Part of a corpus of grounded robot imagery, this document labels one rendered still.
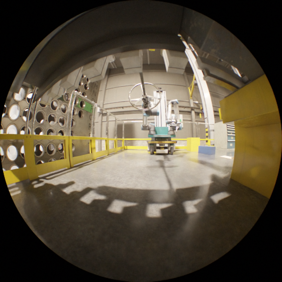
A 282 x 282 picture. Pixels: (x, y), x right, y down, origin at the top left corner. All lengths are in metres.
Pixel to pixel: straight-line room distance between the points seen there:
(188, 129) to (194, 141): 5.76
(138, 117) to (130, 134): 1.66
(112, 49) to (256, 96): 0.58
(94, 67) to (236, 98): 0.65
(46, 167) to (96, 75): 0.93
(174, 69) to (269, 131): 0.70
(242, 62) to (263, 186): 0.70
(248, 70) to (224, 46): 0.16
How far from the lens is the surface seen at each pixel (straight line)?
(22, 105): 1.87
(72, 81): 0.53
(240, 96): 0.54
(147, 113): 1.25
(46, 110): 1.98
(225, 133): 3.49
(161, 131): 2.23
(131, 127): 7.98
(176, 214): 0.47
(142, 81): 0.82
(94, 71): 0.41
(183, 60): 0.37
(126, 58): 0.35
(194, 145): 2.79
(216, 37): 0.30
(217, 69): 0.46
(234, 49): 0.35
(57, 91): 0.66
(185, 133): 8.39
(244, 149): 0.87
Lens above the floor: 0.34
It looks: 1 degrees down
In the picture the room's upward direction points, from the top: straight up
